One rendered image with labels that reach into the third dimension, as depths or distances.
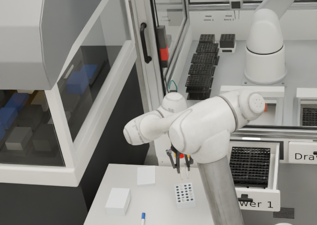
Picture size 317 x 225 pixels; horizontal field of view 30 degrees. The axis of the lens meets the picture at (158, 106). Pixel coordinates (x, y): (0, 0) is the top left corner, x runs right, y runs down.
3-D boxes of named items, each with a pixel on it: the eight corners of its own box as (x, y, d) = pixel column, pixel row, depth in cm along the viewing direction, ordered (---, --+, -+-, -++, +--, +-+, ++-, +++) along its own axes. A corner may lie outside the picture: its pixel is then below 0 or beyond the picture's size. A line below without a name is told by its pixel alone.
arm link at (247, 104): (237, 83, 204) (204, 97, 199) (264, 77, 187) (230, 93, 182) (250, 118, 205) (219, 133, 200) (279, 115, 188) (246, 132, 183)
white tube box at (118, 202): (125, 216, 268) (123, 208, 265) (106, 215, 270) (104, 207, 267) (131, 196, 278) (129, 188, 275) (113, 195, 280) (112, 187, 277)
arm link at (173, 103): (180, 114, 256) (154, 127, 251) (177, 84, 247) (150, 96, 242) (194, 126, 248) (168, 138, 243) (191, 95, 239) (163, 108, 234)
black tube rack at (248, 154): (267, 191, 258) (267, 180, 255) (227, 189, 263) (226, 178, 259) (270, 158, 276) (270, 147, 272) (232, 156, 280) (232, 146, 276)
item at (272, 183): (276, 205, 251) (276, 195, 248) (216, 202, 257) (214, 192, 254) (280, 145, 283) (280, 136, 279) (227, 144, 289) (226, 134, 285)
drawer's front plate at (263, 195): (279, 211, 250) (279, 192, 244) (212, 207, 257) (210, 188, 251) (279, 208, 252) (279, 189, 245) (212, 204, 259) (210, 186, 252)
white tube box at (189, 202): (196, 206, 267) (195, 200, 265) (177, 209, 267) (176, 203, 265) (192, 187, 277) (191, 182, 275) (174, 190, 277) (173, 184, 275)
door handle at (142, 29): (149, 66, 256) (143, 28, 245) (144, 66, 257) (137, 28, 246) (152, 61, 260) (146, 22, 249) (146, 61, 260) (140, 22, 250)
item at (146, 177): (155, 185, 282) (154, 182, 281) (137, 187, 282) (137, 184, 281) (155, 168, 292) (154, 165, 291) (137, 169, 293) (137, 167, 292)
